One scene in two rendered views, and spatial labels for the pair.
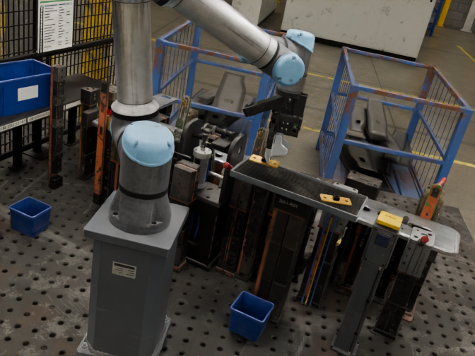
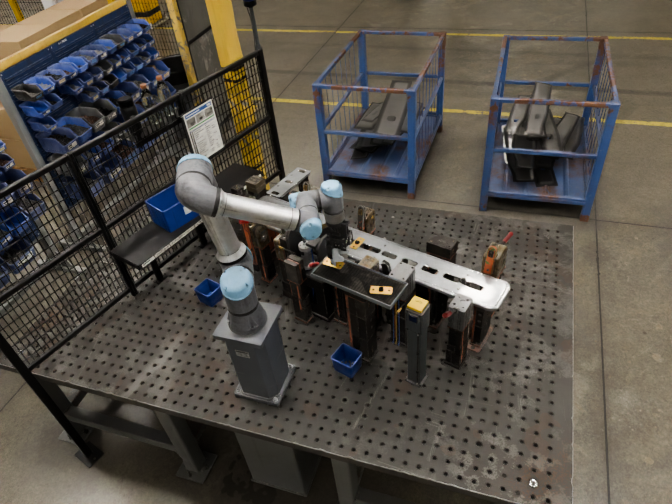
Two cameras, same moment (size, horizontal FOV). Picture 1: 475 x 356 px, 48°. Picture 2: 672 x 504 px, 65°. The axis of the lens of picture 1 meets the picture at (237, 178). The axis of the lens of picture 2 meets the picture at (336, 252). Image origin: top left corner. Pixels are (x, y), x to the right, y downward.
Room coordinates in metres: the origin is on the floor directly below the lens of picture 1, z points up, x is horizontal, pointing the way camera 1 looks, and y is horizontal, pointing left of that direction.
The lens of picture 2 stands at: (-0.09, -0.60, 2.60)
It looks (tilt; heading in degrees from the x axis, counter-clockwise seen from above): 41 degrees down; 19
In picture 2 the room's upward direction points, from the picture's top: 7 degrees counter-clockwise
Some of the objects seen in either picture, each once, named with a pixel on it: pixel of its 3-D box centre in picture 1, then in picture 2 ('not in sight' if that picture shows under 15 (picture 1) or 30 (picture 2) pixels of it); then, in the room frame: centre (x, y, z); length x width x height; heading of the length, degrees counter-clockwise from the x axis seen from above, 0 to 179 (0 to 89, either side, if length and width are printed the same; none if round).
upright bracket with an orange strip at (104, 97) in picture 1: (100, 145); (247, 234); (1.78, 0.52, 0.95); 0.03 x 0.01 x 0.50; 71
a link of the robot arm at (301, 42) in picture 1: (296, 53); (331, 197); (1.39, -0.08, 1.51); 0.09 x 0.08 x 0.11; 115
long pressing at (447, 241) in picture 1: (264, 171); (361, 244); (1.73, -0.09, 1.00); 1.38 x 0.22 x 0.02; 71
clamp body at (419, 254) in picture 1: (403, 284); (458, 332); (1.38, -0.57, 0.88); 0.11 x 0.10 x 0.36; 161
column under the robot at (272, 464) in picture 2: not in sight; (279, 427); (1.11, 0.22, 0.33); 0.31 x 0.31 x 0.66; 87
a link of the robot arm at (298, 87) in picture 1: (290, 82); (334, 214); (1.39, -0.09, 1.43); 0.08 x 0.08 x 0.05
